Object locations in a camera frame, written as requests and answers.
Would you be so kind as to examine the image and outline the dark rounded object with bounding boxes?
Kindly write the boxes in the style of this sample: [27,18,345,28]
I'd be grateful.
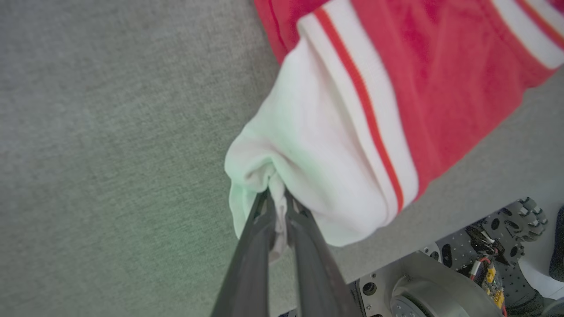
[549,206,564,283]

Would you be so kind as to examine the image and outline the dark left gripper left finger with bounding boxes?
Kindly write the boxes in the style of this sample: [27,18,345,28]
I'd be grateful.
[211,189,276,317]

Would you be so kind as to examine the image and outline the red yellow wire bundle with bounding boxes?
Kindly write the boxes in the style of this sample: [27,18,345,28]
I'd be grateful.
[468,257,508,317]

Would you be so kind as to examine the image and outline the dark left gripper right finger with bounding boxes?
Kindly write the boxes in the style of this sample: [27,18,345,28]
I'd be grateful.
[284,189,361,317]

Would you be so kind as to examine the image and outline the red and white shirt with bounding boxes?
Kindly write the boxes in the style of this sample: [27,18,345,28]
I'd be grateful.
[224,0,564,265]

